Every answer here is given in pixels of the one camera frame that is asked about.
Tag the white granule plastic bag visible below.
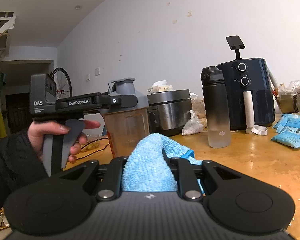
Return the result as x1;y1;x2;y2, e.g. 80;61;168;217
182;110;205;136

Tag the blue microfibre cloth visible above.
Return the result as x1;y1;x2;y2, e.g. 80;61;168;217
121;133;205;195

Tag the white lattice frame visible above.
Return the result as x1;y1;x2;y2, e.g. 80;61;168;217
0;11;17;48

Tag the pile of blue packets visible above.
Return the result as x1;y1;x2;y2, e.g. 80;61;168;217
271;113;300;148

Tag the clear shaker bottle grey lid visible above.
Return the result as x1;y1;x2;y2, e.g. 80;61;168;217
100;77;150;158

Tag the dark door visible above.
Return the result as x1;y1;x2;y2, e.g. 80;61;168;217
5;92;30;135

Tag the person's left hand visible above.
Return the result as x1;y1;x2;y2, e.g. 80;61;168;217
27;120;101;164

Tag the bicycle wheel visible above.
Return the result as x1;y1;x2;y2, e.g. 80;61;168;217
51;67;73;98

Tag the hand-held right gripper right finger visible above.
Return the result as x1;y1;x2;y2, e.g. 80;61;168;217
162;147;242;201

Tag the grey steel rice cooker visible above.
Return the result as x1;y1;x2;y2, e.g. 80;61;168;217
147;89;193;137

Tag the white tape ring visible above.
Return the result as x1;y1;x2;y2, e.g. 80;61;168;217
245;125;268;135

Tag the dark blue air fryer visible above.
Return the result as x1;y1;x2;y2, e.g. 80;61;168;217
216;57;276;131

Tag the white tissue box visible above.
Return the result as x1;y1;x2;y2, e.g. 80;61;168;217
147;80;174;93

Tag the black phone stand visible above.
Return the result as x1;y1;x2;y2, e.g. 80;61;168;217
226;35;245;60

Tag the white paper roll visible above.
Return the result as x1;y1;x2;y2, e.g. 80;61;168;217
266;65;279;90

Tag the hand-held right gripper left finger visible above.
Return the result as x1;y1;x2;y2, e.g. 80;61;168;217
57;156;130;201

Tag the bag of brown flatbread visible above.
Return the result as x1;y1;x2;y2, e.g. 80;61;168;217
190;94;207;128

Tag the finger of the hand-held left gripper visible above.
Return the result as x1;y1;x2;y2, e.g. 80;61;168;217
101;93;138;111

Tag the black cable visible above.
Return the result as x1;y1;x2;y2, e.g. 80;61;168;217
76;137;110;159

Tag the black frosted water bottle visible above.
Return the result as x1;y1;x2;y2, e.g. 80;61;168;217
201;66;232;148

